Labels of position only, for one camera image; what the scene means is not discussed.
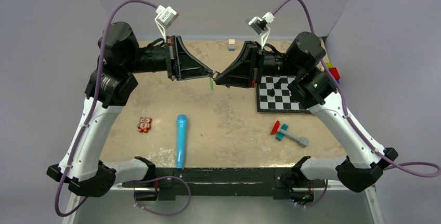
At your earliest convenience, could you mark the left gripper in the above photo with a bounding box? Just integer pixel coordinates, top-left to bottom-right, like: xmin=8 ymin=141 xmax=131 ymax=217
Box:
xmin=123 ymin=34 xmax=212 ymax=80

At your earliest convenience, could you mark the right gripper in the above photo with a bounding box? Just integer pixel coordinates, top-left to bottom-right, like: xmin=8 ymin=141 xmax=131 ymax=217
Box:
xmin=215 ymin=41 xmax=302 ymax=88

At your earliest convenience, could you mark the green key tag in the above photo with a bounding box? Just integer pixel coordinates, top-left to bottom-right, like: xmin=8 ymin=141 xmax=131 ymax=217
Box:
xmin=210 ymin=77 xmax=214 ymax=91

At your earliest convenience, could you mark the metal keyring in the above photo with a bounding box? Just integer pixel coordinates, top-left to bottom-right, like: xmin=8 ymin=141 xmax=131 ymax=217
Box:
xmin=212 ymin=71 xmax=221 ymax=81

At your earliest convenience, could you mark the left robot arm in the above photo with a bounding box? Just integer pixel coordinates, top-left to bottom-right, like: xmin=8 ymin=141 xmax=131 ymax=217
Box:
xmin=47 ymin=22 xmax=213 ymax=197

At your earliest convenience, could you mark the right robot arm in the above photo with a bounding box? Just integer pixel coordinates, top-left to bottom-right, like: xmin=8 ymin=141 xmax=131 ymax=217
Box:
xmin=214 ymin=32 xmax=398 ymax=192

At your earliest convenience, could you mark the black chess piece lower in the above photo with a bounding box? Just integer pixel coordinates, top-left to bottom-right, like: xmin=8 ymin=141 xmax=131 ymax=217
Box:
xmin=268 ymin=89 xmax=275 ymax=97

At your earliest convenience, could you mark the black white chessboard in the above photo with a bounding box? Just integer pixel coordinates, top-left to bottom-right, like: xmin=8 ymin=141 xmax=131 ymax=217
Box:
xmin=256 ymin=76 xmax=310 ymax=114

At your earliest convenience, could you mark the white blue small block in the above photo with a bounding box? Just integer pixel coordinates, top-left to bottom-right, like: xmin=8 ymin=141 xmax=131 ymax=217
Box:
xmin=228 ymin=39 xmax=236 ymax=51

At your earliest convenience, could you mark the red owl block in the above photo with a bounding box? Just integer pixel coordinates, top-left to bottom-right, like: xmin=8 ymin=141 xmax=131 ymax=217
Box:
xmin=137 ymin=117 xmax=152 ymax=133

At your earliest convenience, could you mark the colourful toy block train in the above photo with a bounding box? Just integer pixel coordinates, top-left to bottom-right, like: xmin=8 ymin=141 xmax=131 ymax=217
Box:
xmin=326 ymin=62 xmax=341 ymax=84

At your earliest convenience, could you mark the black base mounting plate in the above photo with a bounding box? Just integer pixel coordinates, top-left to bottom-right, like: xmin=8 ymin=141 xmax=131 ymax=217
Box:
xmin=122 ymin=167 xmax=325 ymax=201

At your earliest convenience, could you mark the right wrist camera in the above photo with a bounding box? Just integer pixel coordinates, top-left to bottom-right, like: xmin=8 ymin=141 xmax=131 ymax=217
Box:
xmin=245 ymin=12 xmax=275 ymax=50

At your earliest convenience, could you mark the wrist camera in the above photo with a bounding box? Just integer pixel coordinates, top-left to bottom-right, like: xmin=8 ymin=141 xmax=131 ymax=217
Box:
xmin=154 ymin=5 xmax=179 ymax=41
xmin=245 ymin=12 xmax=275 ymax=50

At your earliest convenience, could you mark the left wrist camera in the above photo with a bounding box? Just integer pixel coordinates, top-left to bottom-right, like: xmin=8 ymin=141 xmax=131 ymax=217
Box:
xmin=154 ymin=5 xmax=179 ymax=41

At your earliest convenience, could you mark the toy bolt with propeller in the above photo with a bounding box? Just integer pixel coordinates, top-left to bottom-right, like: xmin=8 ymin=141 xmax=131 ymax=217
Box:
xmin=270 ymin=121 xmax=309 ymax=148

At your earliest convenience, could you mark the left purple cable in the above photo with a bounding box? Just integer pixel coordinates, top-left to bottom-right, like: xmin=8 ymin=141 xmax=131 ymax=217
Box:
xmin=54 ymin=0 xmax=159 ymax=218

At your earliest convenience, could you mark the purple cable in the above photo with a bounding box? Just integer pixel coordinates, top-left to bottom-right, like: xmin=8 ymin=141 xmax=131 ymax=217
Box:
xmin=272 ymin=0 xmax=441 ymax=178
xmin=54 ymin=0 xmax=159 ymax=218

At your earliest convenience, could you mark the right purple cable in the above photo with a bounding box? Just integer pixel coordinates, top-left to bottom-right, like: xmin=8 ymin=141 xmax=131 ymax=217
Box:
xmin=272 ymin=0 xmax=441 ymax=178

